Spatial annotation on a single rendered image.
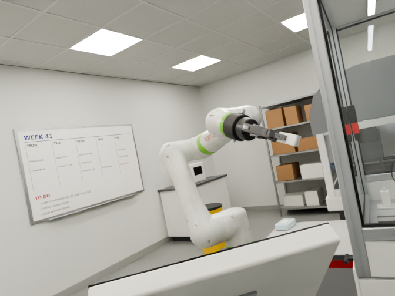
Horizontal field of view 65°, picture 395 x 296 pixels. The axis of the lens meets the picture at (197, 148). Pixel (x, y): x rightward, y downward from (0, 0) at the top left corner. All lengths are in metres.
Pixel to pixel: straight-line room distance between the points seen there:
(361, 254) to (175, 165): 0.81
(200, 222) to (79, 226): 3.11
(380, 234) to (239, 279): 0.53
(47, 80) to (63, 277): 2.44
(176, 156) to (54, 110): 3.07
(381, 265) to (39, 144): 3.71
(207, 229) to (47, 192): 2.98
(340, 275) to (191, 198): 0.90
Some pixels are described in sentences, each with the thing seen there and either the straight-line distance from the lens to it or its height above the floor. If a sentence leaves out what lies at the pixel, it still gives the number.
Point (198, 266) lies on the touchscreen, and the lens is 0.65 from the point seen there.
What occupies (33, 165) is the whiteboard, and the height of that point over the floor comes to 1.61.
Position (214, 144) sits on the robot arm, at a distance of 1.40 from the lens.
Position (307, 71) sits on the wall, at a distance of 5.94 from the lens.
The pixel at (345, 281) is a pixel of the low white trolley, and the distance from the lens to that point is 1.87.
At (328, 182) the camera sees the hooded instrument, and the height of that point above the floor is 1.01.
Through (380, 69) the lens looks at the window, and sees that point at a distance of 1.04.
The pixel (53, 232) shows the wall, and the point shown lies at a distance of 4.16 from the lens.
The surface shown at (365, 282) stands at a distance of 1.13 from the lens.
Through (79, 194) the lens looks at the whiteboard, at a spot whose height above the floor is 1.16.
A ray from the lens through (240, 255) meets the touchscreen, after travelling 0.67.
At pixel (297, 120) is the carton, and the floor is 1.62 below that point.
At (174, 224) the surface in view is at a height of 0.30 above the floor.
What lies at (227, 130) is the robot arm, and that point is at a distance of 1.05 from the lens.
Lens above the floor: 1.41
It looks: 1 degrees up
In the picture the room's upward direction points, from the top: 11 degrees counter-clockwise
